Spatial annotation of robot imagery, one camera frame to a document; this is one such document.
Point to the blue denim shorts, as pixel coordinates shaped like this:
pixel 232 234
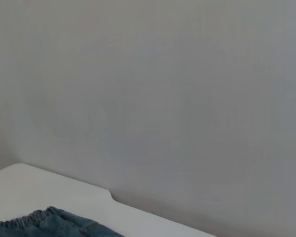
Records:
pixel 51 224

